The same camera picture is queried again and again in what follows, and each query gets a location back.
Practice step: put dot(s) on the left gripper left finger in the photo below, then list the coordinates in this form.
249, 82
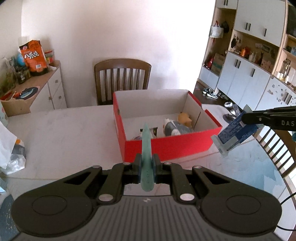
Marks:
112, 182

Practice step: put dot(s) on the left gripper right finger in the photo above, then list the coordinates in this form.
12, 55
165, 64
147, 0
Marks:
175, 176

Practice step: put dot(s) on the mint green tube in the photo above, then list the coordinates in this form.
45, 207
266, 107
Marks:
147, 174

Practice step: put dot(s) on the white navy Health package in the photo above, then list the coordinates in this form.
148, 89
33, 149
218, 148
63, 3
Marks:
174, 128

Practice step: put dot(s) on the blue snack box packet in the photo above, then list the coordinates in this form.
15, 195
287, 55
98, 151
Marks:
235, 133

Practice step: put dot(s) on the yellow spotted plush toy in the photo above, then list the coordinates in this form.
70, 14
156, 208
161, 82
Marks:
184, 119

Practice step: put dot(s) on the blueberry bread packet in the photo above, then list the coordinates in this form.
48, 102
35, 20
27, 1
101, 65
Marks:
139, 137

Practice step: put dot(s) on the right wooden chair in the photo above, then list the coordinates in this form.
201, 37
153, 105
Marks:
279, 147

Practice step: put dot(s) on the wooden chair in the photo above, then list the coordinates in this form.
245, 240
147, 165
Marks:
119, 74
279, 147

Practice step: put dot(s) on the red cardboard box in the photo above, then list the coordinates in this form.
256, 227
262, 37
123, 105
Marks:
134, 109

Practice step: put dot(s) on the far wooden chair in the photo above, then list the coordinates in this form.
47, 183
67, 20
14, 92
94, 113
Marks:
119, 74

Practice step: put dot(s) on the grey hanging tote bag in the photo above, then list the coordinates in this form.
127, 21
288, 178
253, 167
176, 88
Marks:
216, 31

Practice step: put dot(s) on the white drawer sideboard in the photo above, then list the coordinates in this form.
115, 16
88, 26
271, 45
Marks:
42, 93

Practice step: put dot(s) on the orange snack bag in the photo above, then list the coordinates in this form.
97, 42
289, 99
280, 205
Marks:
34, 57

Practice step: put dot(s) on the white wall cabinet unit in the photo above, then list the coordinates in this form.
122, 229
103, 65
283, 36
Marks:
254, 63

